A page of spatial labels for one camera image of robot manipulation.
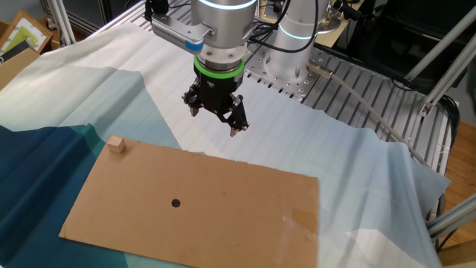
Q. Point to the aluminium frame post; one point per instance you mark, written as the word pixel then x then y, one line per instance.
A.
pixel 442 41
pixel 446 83
pixel 63 18
pixel 453 219

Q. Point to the wooden picture frame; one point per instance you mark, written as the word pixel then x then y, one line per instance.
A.
pixel 22 33

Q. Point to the small wooden block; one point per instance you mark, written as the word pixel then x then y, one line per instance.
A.
pixel 116 144

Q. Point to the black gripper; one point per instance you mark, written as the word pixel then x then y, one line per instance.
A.
pixel 219 91

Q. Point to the tan wooden board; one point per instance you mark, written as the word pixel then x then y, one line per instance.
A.
pixel 344 35

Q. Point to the open cardboard box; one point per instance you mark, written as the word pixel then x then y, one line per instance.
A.
pixel 15 67

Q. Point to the blue teal white tablecloth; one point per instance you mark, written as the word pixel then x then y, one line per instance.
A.
pixel 334 167

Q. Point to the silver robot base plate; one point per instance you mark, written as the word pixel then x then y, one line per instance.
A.
pixel 297 87

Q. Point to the brown cardboard sheet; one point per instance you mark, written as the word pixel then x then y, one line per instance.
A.
pixel 193 231

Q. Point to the black target dot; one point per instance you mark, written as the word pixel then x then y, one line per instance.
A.
pixel 176 203

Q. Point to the dark grey cabinet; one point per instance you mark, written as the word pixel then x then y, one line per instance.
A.
pixel 96 13

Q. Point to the black bulky equipment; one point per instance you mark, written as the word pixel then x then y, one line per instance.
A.
pixel 401 37

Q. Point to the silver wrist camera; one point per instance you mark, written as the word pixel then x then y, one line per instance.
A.
pixel 175 31

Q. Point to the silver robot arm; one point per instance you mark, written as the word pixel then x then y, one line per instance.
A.
pixel 223 22

